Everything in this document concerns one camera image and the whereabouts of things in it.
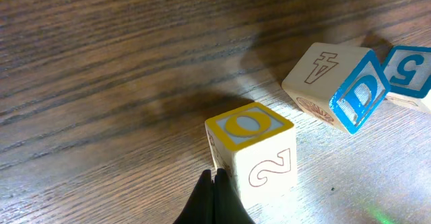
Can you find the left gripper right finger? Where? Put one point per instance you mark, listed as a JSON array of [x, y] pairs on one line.
[[227, 206]]

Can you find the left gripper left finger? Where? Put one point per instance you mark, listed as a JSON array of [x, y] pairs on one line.
[[199, 207]]

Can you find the wooden block green yellow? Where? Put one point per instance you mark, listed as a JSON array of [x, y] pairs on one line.
[[257, 148]]

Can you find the blue D wooden block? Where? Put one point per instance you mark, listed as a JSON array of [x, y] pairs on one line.
[[338, 84]]

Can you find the blue 5 wooden block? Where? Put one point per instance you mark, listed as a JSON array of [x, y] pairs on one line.
[[408, 70]]

